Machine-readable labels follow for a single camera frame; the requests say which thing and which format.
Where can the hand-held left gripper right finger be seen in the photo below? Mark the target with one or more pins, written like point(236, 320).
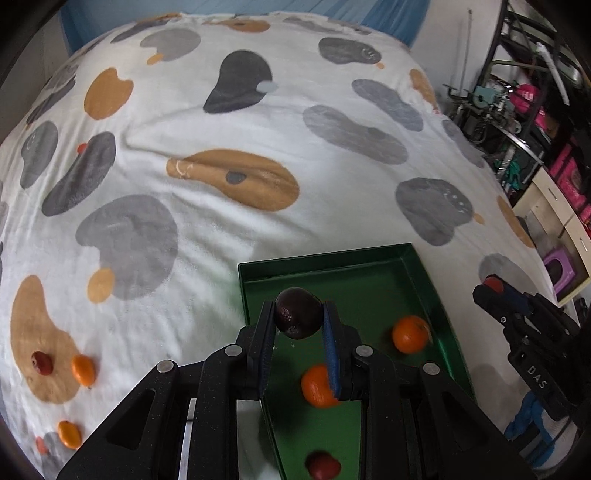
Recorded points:
point(331, 357)

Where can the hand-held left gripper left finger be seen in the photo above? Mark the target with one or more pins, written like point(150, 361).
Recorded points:
point(267, 350)

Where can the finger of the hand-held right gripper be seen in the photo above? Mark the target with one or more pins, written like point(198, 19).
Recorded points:
point(517, 299)
point(488, 303)

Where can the red cherry tomato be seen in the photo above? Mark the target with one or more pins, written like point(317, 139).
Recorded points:
point(493, 283)
point(41, 445)

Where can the medium round orange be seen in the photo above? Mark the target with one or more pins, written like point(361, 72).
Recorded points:
point(314, 385)

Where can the dark purple plum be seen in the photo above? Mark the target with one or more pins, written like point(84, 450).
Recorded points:
point(298, 314)

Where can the green tray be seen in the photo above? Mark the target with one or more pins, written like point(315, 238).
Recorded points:
point(369, 300)

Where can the large tangerine with stem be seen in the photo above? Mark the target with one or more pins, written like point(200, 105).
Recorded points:
point(411, 334)

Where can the purple plastic container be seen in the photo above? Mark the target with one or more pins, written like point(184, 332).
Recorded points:
point(561, 272)

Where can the blue white cloth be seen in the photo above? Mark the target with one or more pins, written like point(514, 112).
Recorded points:
point(531, 417)

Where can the beige wooden cabinet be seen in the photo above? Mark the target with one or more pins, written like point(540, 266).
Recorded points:
point(554, 207)

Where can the green cloth bundle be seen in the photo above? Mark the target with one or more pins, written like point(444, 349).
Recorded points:
point(512, 168)

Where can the pink printed bag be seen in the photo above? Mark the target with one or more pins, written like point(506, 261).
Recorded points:
point(572, 170)

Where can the small oval orange kumquat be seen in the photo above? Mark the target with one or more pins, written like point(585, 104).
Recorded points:
point(83, 370)

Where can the sewing machine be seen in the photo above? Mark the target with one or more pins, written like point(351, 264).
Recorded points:
point(480, 101)

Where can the small round orange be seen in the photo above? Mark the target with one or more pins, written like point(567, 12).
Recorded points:
point(69, 434)

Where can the black metal rack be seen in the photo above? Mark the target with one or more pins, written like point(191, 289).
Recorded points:
point(531, 64)

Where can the white blob-printed blanket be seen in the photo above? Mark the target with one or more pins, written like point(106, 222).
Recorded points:
point(184, 115)

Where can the blue mosquito net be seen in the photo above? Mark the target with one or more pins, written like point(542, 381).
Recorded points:
point(106, 11)

